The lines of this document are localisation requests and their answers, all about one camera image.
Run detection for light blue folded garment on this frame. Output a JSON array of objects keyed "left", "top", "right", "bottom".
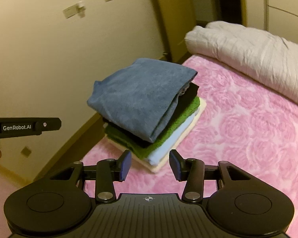
[{"left": 144, "top": 108, "right": 200, "bottom": 166}]

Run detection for blue denim jeans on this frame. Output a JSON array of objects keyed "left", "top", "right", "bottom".
[{"left": 87, "top": 58, "right": 197, "bottom": 143}]

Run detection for white crinkled duvet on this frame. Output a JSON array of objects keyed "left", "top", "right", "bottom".
[{"left": 185, "top": 21, "right": 298, "bottom": 104}]

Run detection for wall socket plate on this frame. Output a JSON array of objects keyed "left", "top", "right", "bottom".
[{"left": 21, "top": 146, "right": 32, "bottom": 157}]

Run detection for wall switch plate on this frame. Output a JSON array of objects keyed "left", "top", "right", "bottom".
[{"left": 63, "top": 5, "right": 78, "bottom": 19}]

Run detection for pink floral fleece blanket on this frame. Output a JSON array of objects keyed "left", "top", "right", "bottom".
[{"left": 80, "top": 54, "right": 298, "bottom": 238}]

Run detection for green knitted garment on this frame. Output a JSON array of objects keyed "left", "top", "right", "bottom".
[{"left": 105, "top": 96, "right": 200, "bottom": 160}]

